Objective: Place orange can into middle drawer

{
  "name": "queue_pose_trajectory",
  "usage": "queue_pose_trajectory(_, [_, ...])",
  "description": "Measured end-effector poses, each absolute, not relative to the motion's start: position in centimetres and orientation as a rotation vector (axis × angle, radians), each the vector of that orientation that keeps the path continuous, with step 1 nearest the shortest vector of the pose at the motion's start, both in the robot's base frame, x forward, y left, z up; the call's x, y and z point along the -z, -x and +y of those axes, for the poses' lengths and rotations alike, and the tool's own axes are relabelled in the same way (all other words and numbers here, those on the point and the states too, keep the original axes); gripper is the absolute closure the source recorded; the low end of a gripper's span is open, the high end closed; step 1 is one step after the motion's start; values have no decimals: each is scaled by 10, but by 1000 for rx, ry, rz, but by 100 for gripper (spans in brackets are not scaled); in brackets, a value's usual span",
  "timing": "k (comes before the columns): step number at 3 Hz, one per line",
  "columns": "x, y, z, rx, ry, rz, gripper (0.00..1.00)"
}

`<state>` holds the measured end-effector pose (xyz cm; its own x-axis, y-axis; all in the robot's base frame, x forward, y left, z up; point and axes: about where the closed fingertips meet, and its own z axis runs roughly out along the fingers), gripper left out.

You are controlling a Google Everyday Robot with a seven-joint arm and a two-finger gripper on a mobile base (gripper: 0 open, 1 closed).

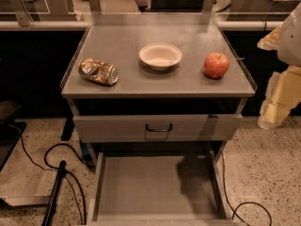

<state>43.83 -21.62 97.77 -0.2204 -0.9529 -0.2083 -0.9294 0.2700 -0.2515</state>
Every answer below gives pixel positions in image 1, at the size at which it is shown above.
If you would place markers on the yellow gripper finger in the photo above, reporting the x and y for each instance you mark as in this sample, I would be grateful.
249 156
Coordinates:
270 41
282 95

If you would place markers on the crushed orange soda can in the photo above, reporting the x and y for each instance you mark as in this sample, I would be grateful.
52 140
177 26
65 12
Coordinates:
98 71

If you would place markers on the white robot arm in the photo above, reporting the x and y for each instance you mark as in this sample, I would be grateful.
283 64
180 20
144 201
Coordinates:
289 40

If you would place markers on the closed top drawer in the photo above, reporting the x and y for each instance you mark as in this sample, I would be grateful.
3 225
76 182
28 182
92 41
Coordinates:
92 129

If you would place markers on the grey drawer cabinet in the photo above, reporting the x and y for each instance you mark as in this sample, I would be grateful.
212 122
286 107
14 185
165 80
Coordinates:
156 97

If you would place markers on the open middle drawer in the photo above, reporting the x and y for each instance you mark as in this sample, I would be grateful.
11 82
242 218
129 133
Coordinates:
154 189

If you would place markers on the red apple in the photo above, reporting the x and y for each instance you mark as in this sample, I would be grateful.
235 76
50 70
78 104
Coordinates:
216 65

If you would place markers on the white paper bowl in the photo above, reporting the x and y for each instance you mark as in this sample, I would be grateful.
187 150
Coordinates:
160 56

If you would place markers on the black bar on floor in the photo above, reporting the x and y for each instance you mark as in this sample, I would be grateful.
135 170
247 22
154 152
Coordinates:
50 210

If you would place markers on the black monitor at left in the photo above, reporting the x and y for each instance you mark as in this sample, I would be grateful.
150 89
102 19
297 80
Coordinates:
10 129

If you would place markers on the black drawer handle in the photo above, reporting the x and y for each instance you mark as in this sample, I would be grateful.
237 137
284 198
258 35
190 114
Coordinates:
159 130

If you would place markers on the white horizontal rail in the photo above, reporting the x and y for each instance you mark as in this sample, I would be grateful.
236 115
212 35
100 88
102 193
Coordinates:
78 26

